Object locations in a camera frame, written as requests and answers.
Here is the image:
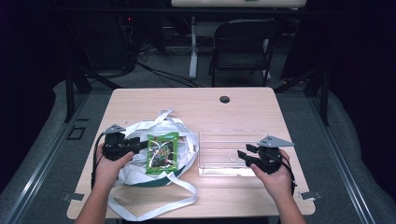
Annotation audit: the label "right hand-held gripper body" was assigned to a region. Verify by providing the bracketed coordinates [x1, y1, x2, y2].
[255, 135, 295, 175]

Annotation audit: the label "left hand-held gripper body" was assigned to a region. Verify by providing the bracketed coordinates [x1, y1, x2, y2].
[102, 123, 135, 162]

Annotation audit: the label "green snack packet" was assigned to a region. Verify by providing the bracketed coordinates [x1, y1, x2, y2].
[145, 131, 180, 175]

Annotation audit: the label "clear plastic tray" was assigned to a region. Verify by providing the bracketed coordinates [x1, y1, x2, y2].
[197, 128, 270, 178]

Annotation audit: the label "white tote bag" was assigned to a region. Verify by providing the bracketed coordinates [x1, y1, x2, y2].
[106, 108, 201, 222]

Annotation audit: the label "person's left hand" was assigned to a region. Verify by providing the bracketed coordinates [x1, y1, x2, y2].
[94, 144, 135, 191]

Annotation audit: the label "person's right hand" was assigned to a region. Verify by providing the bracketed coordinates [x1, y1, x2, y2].
[249, 148, 296, 202]

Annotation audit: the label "black metal stand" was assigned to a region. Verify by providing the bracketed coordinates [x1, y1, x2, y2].
[273, 65, 331, 127]
[63, 60, 123, 123]

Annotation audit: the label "black folding chair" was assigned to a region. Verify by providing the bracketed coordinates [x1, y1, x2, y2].
[208, 18, 284, 89]

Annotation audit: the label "white-legged desk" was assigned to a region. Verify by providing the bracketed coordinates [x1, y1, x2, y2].
[170, 0, 308, 80]

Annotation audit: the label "dark equipment with red light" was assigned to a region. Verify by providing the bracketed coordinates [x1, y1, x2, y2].
[74, 0, 166, 73]

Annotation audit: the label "left hand-held gripper cable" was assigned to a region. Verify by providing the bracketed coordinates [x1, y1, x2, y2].
[91, 133, 106, 190]

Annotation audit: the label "hand-held gripper cable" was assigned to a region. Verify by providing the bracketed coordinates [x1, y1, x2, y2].
[279, 154, 298, 197]
[91, 133, 106, 190]

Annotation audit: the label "right hand-held gripper cable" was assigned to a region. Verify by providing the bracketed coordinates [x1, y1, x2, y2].
[279, 154, 298, 197]

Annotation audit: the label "grey metal bracket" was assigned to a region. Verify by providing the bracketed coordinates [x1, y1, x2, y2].
[61, 192, 86, 203]
[299, 190, 324, 201]

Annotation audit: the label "metal floor rail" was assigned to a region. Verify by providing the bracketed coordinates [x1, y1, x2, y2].
[0, 92, 92, 224]
[306, 92, 378, 224]

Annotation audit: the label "black floor cables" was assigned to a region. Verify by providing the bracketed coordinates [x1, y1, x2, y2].
[135, 60, 201, 89]

